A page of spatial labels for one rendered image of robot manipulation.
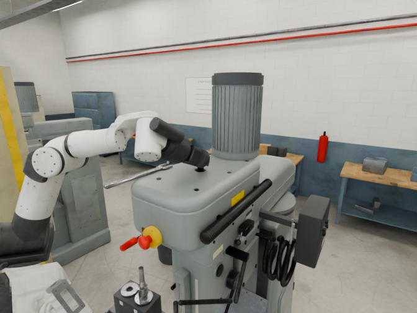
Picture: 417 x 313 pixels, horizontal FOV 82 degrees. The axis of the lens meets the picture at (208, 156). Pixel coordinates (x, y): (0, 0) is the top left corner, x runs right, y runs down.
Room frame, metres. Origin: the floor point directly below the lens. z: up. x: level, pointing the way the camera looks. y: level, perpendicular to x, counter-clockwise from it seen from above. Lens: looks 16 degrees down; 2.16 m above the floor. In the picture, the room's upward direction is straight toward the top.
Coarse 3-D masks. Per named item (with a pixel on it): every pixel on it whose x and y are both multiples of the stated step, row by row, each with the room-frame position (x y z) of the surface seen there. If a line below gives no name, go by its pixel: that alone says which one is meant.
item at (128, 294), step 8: (120, 288) 1.03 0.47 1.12; (128, 288) 1.03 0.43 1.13; (136, 288) 1.02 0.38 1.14; (120, 296) 0.98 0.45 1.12; (128, 296) 0.97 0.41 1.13; (136, 296) 0.97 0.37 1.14; (152, 296) 0.97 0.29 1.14; (160, 296) 0.98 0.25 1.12; (120, 304) 0.96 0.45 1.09; (128, 304) 0.93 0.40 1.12; (136, 304) 0.93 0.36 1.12; (144, 304) 0.92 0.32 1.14; (152, 304) 0.93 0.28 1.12; (160, 304) 0.98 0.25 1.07; (120, 312) 0.97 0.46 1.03; (128, 312) 0.94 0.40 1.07; (136, 312) 0.91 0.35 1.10; (144, 312) 0.89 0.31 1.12; (152, 312) 0.93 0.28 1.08; (160, 312) 0.98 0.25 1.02
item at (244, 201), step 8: (264, 184) 0.84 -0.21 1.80; (256, 192) 0.77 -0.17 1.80; (240, 200) 0.72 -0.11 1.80; (248, 200) 0.71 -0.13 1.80; (232, 208) 0.65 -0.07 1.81; (240, 208) 0.66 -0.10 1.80; (224, 216) 0.61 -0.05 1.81; (232, 216) 0.62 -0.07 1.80; (216, 224) 0.56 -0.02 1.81; (224, 224) 0.58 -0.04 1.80; (208, 232) 0.53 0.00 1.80; (216, 232) 0.54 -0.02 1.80; (208, 240) 0.52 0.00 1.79
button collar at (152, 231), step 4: (148, 228) 0.57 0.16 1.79; (152, 228) 0.57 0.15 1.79; (156, 228) 0.58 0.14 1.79; (144, 232) 0.58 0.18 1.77; (148, 232) 0.57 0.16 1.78; (152, 232) 0.56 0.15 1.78; (156, 232) 0.56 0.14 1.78; (152, 236) 0.56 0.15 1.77; (156, 236) 0.56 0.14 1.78; (160, 236) 0.56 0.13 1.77; (156, 240) 0.55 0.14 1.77; (160, 240) 0.56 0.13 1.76; (152, 244) 0.56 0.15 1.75; (156, 244) 0.55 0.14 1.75; (160, 244) 0.57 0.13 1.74
